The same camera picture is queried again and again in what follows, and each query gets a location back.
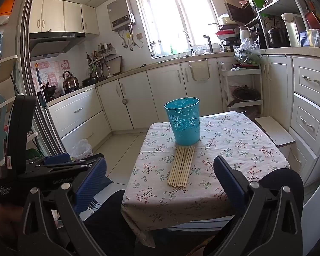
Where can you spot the black wok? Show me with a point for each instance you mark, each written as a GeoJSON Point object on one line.
{"type": "Point", "coordinates": [89, 81]}

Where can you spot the person's left hand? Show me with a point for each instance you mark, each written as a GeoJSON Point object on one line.
{"type": "Point", "coordinates": [5, 218]}

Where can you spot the kitchen window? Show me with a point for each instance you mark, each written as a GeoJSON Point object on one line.
{"type": "Point", "coordinates": [176, 13]}

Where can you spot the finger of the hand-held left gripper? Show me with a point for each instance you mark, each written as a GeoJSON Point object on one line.
{"type": "Point", "coordinates": [57, 159]}
{"type": "Point", "coordinates": [107, 181]}

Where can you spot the steel kettle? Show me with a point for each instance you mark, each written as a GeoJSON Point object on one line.
{"type": "Point", "coordinates": [70, 82]}

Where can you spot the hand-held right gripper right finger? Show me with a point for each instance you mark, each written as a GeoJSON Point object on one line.
{"type": "Point", "coordinates": [229, 181]}

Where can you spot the steel sink faucet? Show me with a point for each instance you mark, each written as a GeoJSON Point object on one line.
{"type": "Point", "coordinates": [188, 41]}

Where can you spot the grey wall water heater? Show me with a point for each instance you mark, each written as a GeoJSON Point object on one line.
{"type": "Point", "coordinates": [121, 13]}

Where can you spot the floral tablecloth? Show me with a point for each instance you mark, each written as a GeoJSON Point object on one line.
{"type": "Point", "coordinates": [224, 144]}

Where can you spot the person's left leg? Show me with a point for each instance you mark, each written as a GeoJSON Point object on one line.
{"type": "Point", "coordinates": [109, 218]}

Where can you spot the white electric water pot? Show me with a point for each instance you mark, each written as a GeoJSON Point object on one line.
{"type": "Point", "coordinates": [292, 29]}

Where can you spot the cream hanging bin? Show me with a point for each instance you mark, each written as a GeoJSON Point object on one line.
{"type": "Point", "coordinates": [200, 70]}

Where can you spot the cream drawer unit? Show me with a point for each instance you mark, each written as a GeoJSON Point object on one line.
{"type": "Point", "coordinates": [309, 106]}

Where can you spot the white storage cart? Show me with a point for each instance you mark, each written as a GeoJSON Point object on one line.
{"type": "Point", "coordinates": [224, 85]}

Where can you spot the wall utensil rack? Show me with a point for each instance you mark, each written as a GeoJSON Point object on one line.
{"type": "Point", "coordinates": [106, 61]}

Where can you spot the range hood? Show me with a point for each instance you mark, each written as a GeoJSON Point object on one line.
{"type": "Point", "coordinates": [53, 44]}

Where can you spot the blue perforated plastic basket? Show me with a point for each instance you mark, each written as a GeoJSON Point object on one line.
{"type": "Point", "coordinates": [184, 128]}

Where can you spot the black tap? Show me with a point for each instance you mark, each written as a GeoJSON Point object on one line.
{"type": "Point", "coordinates": [210, 44]}

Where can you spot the row of wooden chopsticks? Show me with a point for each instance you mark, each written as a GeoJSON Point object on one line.
{"type": "Point", "coordinates": [181, 165]}

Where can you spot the cream upper cabinets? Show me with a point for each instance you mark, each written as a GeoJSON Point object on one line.
{"type": "Point", "coordinates": [56, 16]}

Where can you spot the plastic bag of vegetables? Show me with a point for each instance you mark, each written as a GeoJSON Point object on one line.
{"type": "Point", "coordinates": [246, 53]}

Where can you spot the blue wooden folding frame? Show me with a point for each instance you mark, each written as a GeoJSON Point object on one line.
{"type": "Point", "coordinates": [0, 98]}

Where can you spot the white thermos jug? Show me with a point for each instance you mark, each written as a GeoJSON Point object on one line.
{"type": "Point", "coordinates": [244, 36]}

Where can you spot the metal shelf rack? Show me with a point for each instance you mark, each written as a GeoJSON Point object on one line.
{"type": "Point", "coordinates": [280, 5]}

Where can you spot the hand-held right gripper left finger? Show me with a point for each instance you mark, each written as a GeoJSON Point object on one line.
{"type": "Point", "coordinates": [90, 184]}

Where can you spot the dark frying pan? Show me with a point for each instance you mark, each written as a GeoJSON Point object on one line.
{"type": "Point", "coordinates": [245, 94]}

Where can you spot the white stool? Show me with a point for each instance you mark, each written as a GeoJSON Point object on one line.
{"type": "Point", "coordinates": [274, 132]}

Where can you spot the clear plastic bag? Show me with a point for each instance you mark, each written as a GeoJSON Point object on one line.
{"type": "Point", "coordinates": [81, 149]}

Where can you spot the cream base cabinets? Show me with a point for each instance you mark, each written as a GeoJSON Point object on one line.
{"type": "Point", "coordinates": [138, 98]}

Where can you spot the stack of dishes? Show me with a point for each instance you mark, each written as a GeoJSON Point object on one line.
{"type": "Point", "coordinates": [226, 34]}

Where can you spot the sliding door frame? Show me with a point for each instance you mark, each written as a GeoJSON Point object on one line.
{"type": "Point", "coordinates": [26, 45]}

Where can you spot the black rice cooker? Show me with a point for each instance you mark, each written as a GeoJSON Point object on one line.
{"type": "Point", "coordinates": [278, 37]}

